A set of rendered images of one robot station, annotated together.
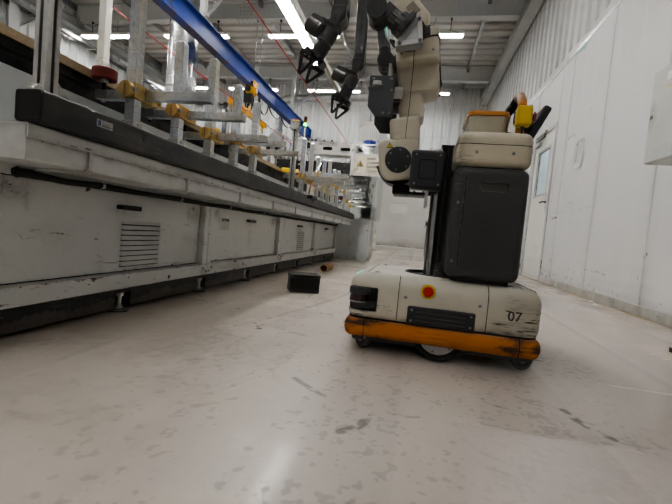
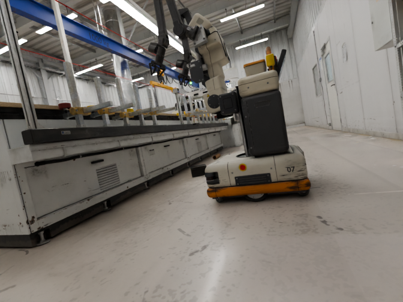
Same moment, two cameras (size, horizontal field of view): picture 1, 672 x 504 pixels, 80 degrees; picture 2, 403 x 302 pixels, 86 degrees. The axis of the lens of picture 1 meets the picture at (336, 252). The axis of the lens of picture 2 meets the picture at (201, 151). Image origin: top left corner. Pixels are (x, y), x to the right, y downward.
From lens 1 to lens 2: 0.32 m
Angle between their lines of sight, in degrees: 9
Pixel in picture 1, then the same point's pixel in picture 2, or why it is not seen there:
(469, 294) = (264, 163)
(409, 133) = (216, 86)
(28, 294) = (59, 215)
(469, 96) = (280, 35)
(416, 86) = (213, 60)
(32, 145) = (35, 153)
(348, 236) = (228, 135)
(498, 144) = (258, 80)
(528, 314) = (298, 166)
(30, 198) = (48, 172)
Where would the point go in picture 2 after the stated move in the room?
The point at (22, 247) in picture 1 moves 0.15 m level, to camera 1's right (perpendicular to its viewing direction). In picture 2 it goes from (50, 195) to (69, 192)
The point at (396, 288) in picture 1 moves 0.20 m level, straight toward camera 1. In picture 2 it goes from (226, 169) to (220, 176)
